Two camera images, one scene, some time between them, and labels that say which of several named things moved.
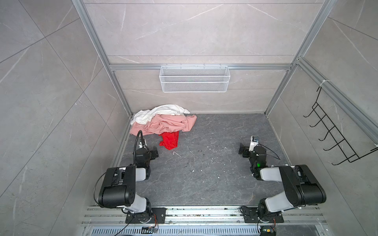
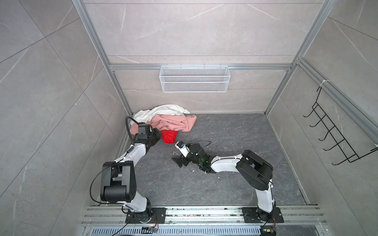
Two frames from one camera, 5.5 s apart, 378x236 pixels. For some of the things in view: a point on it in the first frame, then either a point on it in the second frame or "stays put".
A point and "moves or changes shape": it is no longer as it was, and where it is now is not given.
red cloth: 170,140 moves or changes shape
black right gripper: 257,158 -> 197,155
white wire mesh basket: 194,79 stays put
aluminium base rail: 205,221 stays put
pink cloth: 162,123 stays put
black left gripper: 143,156 -> 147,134
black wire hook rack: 338,138 stays put
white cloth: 144,116 stays put
